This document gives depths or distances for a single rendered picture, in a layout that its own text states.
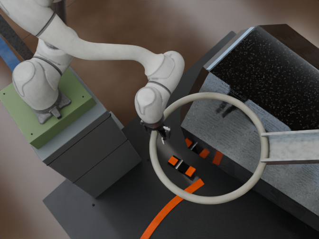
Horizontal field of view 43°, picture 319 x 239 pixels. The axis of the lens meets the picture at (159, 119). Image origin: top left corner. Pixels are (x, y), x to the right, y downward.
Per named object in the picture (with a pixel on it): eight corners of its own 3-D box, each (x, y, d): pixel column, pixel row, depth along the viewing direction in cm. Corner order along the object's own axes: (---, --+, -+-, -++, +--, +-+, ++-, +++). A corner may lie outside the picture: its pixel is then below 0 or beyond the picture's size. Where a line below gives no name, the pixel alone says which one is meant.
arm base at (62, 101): (45, 131, 192) (40, 126, 187) (23, 101, 201) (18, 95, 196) (77, 107, 195) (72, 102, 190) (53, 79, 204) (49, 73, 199)
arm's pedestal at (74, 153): (93, 210, 264) (38, 176, 192) (54, 155, 285) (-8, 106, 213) (153, 161, 270) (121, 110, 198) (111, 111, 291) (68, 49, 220)
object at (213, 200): (268, 97, 176) (269, 94, 174) (267, 210, 157) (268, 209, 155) (156, 90, 183) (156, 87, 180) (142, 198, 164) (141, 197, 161)
